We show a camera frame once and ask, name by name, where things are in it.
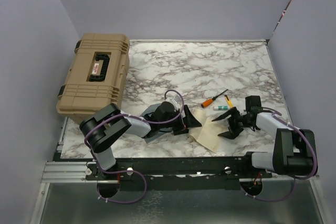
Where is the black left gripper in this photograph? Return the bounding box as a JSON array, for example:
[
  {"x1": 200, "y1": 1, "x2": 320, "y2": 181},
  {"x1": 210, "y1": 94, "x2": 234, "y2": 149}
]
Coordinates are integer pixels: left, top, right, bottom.
[{"x1": 159, "y1": 105, "x2": 201, "y2": 135}]

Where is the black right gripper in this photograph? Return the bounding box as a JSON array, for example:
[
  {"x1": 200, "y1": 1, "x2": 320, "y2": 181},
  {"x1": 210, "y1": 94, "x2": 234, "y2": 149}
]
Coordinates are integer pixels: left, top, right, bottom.
[{"x1": 214, "y1": 107, "x2": 253, "y2": 140}]

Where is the white green glue stick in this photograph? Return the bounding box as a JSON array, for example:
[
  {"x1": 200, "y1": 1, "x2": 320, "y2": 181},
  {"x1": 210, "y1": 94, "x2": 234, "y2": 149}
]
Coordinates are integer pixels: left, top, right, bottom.
[{"x1": 213, "y1": 105, "x2": 230, "y2": 111}]

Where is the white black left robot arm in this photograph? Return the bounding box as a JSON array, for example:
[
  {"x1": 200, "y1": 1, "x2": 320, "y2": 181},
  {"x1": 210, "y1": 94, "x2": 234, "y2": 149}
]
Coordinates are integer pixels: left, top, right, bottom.
[{"x1": 79, "y1": 101, "x2": 202, "y2": 179}]

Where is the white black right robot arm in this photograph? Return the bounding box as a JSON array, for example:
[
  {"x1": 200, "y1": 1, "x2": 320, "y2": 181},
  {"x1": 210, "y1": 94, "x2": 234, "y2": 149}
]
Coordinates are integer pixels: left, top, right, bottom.
[{"x1": 213, "y1": 95, "x2": 318, "y2": 180}]

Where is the yellow utility knife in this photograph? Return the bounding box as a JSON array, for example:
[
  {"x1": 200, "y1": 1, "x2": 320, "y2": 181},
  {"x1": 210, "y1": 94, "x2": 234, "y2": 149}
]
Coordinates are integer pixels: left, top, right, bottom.
[{"x1": 225, "y1": 95, "x2": 234, "y2": 108}]

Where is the tan plastic tool case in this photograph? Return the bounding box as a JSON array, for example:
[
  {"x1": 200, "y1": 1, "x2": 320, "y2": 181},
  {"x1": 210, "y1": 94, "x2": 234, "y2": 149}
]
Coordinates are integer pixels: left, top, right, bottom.
[{"x1": 56, "y1": 33, "x2": 130, "y2": 124}]

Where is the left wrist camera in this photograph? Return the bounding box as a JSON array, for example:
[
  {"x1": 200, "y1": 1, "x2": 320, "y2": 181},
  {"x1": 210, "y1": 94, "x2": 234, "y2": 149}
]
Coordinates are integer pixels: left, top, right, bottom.
[{"x1": 171, "y1": 95, "x2": 182, "y2": 106}]

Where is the orange handled screwdriver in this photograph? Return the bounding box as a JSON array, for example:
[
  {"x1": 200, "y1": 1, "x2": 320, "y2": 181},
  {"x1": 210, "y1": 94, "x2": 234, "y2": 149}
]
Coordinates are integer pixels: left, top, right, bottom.
[{"x1": 201, "y1": 89, "x2": 228, "y2": 108}]

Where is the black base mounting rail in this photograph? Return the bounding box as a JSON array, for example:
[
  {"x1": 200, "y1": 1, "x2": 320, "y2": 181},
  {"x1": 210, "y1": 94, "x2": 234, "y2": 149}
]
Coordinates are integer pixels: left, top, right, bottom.
[{"x1": 52, "y1": 155, "x2": 274, "y2": 192}]

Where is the aluminium extrusion rail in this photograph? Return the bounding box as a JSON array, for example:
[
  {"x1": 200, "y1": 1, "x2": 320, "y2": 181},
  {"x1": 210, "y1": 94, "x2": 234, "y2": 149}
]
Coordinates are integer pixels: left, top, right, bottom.
[{"x1": 41, "y1": 162, "x2": 118, "y2": 184}]

